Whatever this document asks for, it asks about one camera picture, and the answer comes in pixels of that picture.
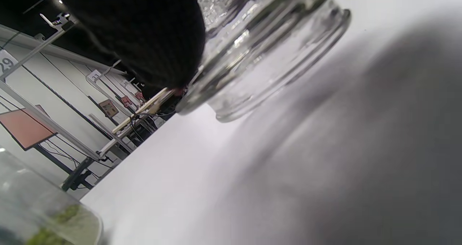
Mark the person's right hand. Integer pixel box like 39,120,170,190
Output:
47,0,206,90

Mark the glass jar lid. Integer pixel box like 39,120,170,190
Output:
175,0,352,123

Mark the green mung beans heap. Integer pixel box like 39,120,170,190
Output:
25,204,102,245

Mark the glass jar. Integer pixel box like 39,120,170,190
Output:
0,148,105,245

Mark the aluminium frame rack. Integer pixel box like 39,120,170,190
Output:
0,13,109,191

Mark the orange wall board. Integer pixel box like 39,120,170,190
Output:
0,108,58,151

